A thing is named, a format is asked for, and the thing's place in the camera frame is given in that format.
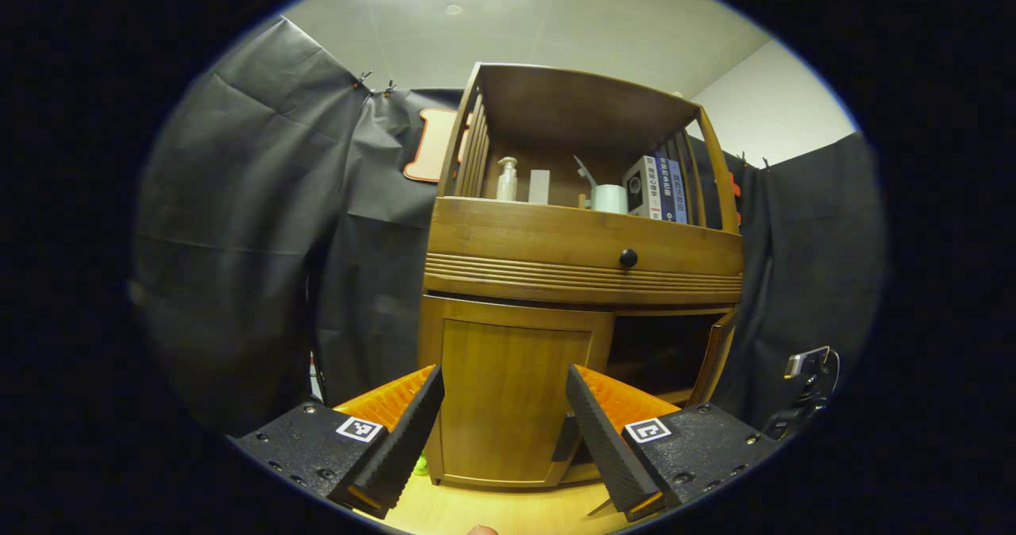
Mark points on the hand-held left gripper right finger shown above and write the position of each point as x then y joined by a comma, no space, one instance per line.
603,448

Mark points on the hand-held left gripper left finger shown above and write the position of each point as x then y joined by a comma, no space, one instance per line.
409,440

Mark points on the wooden cabinet door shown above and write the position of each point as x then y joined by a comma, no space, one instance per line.
508,392
714,352

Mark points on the wooden double-door shoe cabinet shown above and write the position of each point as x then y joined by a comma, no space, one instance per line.
571,114

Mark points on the yellow-green object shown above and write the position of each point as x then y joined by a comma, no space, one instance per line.
421,466

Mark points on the wooden inner shelf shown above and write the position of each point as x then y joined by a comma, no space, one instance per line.
659,397

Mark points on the black round drawer knob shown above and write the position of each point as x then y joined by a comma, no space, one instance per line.
628,258

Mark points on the wooden drawer front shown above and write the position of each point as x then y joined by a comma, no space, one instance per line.
516,241

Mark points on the light purple book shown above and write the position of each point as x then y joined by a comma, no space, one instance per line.
680,195

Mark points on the black backdrop cloth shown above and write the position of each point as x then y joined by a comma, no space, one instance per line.
238,241

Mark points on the small white box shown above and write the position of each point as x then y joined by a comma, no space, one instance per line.
539,187

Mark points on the clear pump bottle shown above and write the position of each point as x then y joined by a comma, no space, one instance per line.
506,184

